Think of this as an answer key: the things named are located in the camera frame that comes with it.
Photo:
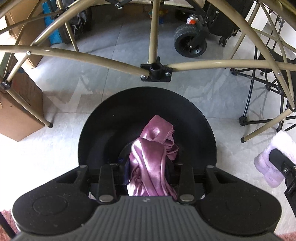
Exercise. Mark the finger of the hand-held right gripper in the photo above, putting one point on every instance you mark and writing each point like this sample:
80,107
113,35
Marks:
281,163
291,190

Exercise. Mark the lilac fluffy plush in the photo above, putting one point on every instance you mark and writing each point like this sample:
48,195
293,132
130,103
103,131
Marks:
266,164

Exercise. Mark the blue board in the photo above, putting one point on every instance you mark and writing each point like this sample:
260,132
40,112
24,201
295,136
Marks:
52,27

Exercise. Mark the pink fluffy rug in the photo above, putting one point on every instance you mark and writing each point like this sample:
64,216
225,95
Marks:
9,220

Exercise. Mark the light cardboard box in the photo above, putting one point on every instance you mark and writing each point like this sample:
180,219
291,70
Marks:
25,30

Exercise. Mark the black trash bin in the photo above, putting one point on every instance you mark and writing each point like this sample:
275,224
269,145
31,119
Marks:
108,129

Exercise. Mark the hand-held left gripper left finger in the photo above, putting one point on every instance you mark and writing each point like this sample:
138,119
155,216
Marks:
107,180

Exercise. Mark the black folding chair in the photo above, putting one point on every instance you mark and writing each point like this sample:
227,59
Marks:
243,121

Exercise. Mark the lined brown cardboard box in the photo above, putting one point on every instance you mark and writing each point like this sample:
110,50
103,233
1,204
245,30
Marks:
20,111

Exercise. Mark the olive folding table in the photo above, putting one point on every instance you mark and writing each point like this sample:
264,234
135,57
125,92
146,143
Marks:
153,34

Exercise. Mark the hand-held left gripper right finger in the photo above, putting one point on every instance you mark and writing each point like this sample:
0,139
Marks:
186,180

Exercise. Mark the pink satin cloth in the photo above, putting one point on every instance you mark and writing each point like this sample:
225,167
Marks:
148,162

